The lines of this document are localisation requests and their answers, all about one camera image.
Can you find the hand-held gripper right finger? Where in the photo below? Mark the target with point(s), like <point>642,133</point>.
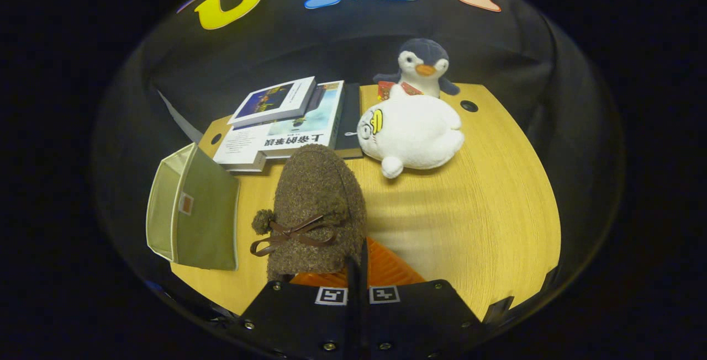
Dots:
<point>414,321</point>

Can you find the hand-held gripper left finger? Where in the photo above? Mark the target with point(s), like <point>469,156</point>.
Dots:
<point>298,321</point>

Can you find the white titled book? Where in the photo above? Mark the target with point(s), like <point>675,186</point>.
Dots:
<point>309,122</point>

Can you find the beige fabric storage box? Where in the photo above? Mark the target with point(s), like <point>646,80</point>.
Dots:
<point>204,222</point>

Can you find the black book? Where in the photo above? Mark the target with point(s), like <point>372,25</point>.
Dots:
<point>349,122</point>

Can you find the blue picture cover book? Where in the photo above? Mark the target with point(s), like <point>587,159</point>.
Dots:
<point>276,100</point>

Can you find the white text cover book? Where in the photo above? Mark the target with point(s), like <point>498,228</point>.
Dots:
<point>237,147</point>

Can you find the black backdrop cloth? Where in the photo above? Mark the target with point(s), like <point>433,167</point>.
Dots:
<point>331,51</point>

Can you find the white duck plush toy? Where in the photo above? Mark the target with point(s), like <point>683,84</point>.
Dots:
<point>414,128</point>

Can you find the brown fuzzy shoe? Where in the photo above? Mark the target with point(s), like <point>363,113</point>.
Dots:
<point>315,194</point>

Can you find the grey penguin plush toy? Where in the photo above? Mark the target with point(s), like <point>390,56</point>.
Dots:
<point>422,56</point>

